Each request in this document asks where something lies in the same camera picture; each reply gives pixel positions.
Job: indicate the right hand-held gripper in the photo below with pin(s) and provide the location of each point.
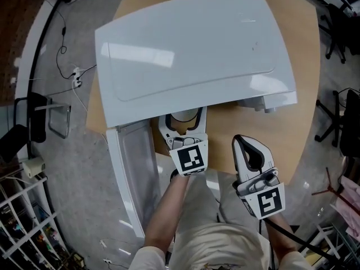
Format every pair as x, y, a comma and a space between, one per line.
264, 198

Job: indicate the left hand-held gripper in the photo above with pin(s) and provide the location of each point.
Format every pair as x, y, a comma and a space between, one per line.
189, 156

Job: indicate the white microwave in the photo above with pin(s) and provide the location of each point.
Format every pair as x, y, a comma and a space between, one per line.
191, 58

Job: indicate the person's left forearm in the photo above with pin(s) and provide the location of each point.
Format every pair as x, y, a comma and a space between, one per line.
166, 212

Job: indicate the person's right forearm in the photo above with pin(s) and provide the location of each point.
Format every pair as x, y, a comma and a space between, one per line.
281, 235

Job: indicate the person's beige clothing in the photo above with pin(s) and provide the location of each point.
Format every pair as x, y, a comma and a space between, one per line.
213, 235

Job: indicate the reddish wooden stand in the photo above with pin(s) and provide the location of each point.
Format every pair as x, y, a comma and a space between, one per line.
333, 191

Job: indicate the pink cloth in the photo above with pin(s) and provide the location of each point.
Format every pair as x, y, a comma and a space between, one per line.
350, 201

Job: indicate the white power strip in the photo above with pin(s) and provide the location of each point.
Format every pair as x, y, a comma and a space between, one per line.
76, 74

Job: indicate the black folding chair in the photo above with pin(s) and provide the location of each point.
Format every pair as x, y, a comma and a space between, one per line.
33, 122

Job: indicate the small white appliance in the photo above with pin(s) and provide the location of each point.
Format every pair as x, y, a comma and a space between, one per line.
33, 168

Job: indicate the white shelf rack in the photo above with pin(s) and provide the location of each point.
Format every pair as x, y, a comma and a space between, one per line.
25, 226

